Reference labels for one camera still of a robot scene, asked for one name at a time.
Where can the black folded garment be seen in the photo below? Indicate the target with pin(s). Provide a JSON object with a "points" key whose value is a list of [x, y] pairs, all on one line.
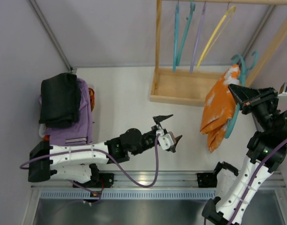
{"points": [[60, 101]]}

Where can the lilac hanger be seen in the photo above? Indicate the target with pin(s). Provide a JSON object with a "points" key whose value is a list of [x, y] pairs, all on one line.
{"points": [[198, 35]]}

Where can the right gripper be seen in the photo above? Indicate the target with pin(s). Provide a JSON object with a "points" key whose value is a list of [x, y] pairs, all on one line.
{"points": [[254, 103]]}

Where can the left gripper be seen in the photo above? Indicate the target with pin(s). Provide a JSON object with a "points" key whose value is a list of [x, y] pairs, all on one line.
{"points": [[156, 132]]}

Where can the orange white trousers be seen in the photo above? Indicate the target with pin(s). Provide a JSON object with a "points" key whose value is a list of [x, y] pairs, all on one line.
{"points": [[219, 108]]}

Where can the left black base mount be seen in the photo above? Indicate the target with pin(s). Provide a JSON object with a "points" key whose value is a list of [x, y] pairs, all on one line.
{"points": [[99, 180]]}

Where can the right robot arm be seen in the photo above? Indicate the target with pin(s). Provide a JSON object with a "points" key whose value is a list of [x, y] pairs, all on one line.
{"points": [[266, 151]]}

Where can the wooden clothes rack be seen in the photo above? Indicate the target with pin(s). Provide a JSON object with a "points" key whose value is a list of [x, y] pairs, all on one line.
{"points": [[190, 88]]}

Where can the yellow hanger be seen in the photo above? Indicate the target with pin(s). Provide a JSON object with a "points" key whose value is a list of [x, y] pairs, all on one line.
{"points": [[216, 33]]}

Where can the aluminium rail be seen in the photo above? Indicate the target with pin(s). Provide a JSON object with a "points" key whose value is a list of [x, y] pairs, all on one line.
{"points": [[165, 179]]}

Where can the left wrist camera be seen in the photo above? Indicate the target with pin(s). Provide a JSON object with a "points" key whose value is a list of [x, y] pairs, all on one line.
{"points": [[167, 141]]}

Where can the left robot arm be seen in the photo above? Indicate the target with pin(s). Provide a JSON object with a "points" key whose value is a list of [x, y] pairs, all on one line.
{"points": [[79, 163]]}

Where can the purple garment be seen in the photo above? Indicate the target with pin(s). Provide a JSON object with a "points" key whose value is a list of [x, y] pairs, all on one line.
{"points": [[79, 133]]}

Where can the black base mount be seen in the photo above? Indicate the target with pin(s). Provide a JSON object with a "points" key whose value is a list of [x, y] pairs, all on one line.
{"points": [[207, 180], [99, 180]]}

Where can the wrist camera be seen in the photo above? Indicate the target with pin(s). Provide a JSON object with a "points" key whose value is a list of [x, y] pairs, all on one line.
{"points": [[167, 141], [283, 89]]}

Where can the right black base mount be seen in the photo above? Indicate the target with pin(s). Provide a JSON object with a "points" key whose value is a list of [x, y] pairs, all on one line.
{"points": [[207, 180]]}

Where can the grey slotted cable duct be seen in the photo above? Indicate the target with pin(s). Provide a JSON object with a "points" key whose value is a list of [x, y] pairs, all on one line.
{"points": [[130, 194]]}

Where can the teal hanger holding trousers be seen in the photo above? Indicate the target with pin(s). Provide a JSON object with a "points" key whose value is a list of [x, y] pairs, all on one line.
{"points": [[242, 79]]}

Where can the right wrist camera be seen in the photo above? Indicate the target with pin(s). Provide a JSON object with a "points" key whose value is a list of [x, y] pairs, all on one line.
{"points": [[283, 89]]}

